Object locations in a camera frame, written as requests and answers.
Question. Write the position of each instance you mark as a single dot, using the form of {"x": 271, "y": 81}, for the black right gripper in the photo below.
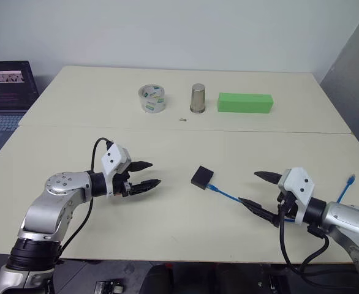
{"x": 288, "y": 208}

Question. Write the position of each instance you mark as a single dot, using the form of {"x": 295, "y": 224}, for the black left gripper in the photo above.
{"x": 122, "y": 185}

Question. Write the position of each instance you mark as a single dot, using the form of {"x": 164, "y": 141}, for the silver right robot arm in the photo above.
{"x": 348, "y": 220}

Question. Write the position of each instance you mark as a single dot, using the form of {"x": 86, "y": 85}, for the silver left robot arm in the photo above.
{"x": 54, "y": 202}

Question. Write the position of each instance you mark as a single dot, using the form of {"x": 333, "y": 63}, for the small black box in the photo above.
{"x": 201, "y": 176}

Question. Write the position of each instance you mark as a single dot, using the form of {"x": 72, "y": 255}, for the clear packing tape roll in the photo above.
{"x": 152, "y": 101}

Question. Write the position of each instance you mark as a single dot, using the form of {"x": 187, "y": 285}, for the green rectangular block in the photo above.
{"x": 244, "y": 102}

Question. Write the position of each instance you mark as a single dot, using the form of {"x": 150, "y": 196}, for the steel metal cup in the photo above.
{"x": 198, "y": 98}

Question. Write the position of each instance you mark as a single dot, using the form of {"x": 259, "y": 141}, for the black rounded shape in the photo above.
{"x": 159, "y": 280}

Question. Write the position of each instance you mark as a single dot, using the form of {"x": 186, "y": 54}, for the small black white device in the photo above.
{"x": 109, "y": 287}

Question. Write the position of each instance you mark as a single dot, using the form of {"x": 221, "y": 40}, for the open laptop computer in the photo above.
{"x": 5, "y": 92}

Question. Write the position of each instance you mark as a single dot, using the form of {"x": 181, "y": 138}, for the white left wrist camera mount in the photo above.
{"x": 113, "y": 159}

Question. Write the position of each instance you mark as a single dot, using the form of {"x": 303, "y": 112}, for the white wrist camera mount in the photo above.
{"x": 300, "y": 186}
{"x": 113, "y": 159}

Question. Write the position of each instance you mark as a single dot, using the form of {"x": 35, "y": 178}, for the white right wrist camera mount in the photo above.
{"x": 300, "y": 186}

